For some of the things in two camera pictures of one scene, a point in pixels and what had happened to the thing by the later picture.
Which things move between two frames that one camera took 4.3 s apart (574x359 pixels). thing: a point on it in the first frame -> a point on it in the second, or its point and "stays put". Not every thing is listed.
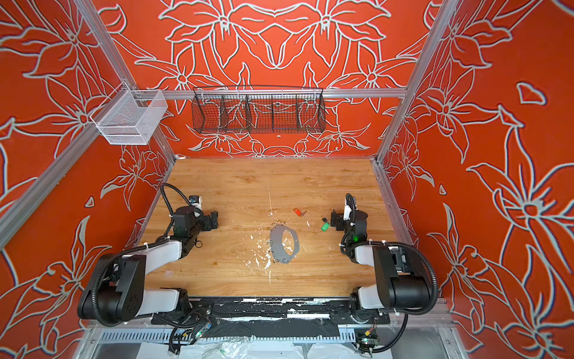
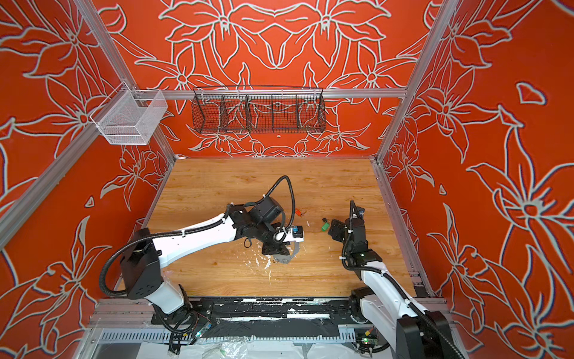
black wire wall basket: [258, 109] stays put
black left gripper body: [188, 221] -> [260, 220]
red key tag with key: [299, 212] stays put
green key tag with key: [326, 225] stays put
